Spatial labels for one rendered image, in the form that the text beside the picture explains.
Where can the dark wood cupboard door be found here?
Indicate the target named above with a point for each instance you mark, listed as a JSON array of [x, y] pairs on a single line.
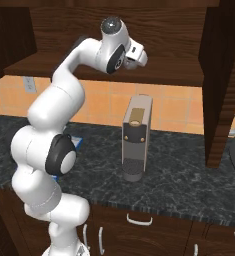
[[32, 233], [139, 241]]

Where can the grey coffee machine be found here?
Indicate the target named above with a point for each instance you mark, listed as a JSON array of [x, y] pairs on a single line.
[[135, 133]]

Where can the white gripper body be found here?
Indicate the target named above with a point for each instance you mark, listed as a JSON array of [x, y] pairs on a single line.
[[139, 59]]

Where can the dark wood wall cabinet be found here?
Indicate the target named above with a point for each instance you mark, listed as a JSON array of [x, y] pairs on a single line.
[[162, 40]]

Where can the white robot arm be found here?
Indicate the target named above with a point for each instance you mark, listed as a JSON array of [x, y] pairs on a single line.
[[49, 110]]

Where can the white wall socket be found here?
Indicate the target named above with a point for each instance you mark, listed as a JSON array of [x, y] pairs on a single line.
[[29, 84]]

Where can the dark wood drawer front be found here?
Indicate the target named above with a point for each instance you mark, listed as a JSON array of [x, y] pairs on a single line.
[[222, 238], [169, 220]]

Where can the dark wood cabinet door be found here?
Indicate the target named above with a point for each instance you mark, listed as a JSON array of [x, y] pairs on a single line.
[[222, 83], [9, 40]]

